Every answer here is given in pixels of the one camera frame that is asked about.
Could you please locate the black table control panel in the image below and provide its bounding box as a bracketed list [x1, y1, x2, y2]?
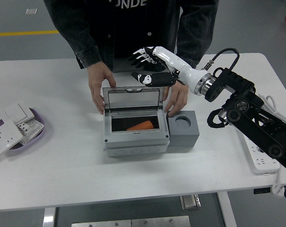
[253, 187, 271, 195]

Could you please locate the small white socket insert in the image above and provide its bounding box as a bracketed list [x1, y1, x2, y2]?
[16, 122, 31, 136]

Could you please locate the large white wall socket panel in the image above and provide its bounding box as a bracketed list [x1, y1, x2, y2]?
[0, 119, 25, 156]

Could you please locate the person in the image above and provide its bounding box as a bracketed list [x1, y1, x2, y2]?
[43, 0, 219, 73]

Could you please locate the white power cord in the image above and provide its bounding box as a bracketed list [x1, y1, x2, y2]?
[258, 94, 286, 197]

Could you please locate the grey cube with round hole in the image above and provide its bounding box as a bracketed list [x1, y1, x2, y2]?
[168, 110, 200, 152]

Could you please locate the white wall switch plate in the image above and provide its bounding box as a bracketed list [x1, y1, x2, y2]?
[3, 102, 36, 123]

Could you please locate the grey metal base plate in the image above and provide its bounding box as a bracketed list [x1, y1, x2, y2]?
[71, 215, 191, 227]

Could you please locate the white power strip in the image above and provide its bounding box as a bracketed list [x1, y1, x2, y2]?
[242, 136, 281, 175]

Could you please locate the grey metal table bracket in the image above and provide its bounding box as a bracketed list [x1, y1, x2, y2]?
[179, 194, 202, 210]

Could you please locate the purple tray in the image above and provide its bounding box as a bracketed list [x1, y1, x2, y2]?
[0, 107, 46, 156]

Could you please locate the orange cylinder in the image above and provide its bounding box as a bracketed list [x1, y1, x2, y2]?
[126, 120, 153, 131]

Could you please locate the person's right hand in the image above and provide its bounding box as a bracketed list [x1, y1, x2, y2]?
[87, 61, 117, 116]

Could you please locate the person's left hand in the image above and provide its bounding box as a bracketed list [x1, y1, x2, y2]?
[163, 81, 189, 118]

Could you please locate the white table leg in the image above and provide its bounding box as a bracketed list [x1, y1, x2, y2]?
[42, 207, 56, 227]
[216, 192, 237, 227]

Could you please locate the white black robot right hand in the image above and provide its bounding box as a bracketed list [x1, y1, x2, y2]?
[127, 46, 209, 92]

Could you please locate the grey box with clear lid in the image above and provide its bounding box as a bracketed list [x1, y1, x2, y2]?
[102, 86, 170, 158]

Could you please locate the white socket frame with holes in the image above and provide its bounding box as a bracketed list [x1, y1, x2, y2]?
[21, 118, 44, 144]

